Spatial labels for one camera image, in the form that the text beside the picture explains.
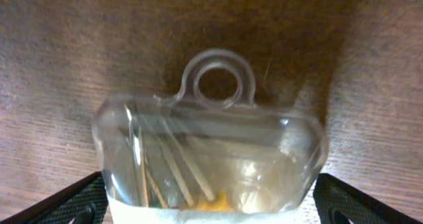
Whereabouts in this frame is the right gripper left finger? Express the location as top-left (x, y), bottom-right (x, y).
top-left (2, 171), bottom-right (108, 223)

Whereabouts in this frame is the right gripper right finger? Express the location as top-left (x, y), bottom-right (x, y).
top-left (313, 173), bottom-right (422, 224)

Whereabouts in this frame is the clear case of coloured bits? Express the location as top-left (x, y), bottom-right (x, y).
top-left (92, 49), bottom-right (328, 223)

